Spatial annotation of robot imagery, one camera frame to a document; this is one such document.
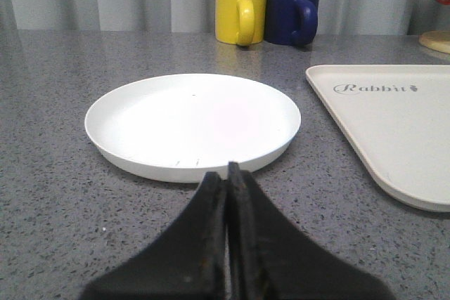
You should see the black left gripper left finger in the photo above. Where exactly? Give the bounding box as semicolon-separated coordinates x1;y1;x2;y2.
81;172;226;299

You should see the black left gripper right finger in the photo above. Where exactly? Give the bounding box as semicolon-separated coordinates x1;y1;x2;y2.
227;162;394;299

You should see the white round plate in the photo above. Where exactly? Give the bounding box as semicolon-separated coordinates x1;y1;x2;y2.
84;74;301;183

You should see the cream rabbit tray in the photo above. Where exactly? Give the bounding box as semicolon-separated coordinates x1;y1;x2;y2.
306;65;449;212

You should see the dark blue mug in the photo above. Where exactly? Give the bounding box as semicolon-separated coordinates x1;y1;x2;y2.
264;0;319;47

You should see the yellow mug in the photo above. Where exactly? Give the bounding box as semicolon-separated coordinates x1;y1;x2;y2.
215;0;266;46

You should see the wooden mug tree stand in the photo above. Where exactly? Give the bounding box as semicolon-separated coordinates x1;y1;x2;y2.
418;30;450;54

